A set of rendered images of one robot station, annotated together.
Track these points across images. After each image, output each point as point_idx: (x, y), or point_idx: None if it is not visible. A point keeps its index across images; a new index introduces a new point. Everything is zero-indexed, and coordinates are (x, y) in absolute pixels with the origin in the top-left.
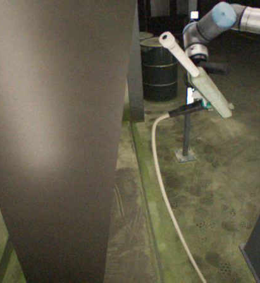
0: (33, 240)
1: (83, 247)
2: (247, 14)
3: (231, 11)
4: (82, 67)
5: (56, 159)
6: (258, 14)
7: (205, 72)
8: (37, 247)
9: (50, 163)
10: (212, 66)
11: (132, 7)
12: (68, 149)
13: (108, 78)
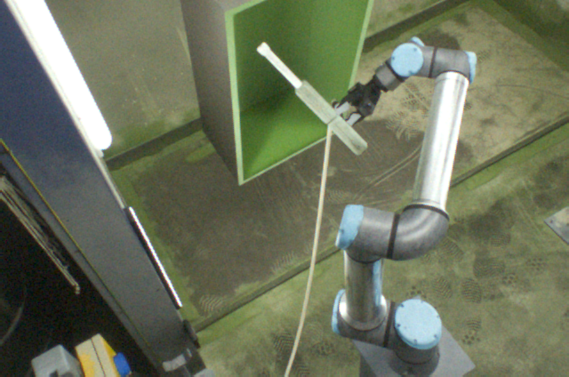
0: (204, 97)
1: (225, 133)
2: (438, 80)
3: (413, 62)
4: (212, 28)
5: (209, 60)
6: (437, 89)
7: (309, 92)
8: (205, 104)
9: (207, 60)
10: (364, 96)
11: (224, 21)
12: (212, 61)
13: (221, 44)
